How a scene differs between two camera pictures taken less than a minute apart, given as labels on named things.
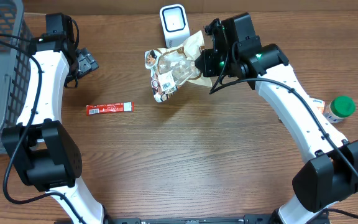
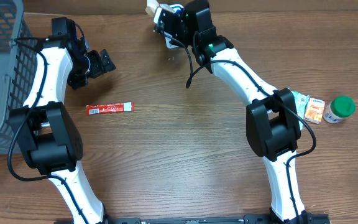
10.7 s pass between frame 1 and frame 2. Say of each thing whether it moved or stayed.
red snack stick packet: stayed
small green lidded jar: stayed
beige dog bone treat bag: moved
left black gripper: moved
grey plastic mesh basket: stayed
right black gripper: moved
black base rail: stayed
